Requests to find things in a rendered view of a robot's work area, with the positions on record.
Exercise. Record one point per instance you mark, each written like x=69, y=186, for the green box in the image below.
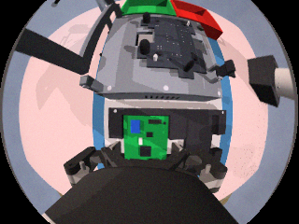
x=162, y=7

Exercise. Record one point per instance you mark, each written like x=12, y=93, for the green circuit board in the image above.
x=145, y=137

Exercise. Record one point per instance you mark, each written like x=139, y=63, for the red open tray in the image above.
x=199, y=14

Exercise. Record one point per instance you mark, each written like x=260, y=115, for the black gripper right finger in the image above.
x=211, y=171

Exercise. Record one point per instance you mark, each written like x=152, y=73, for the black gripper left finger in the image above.
x=87, y=160

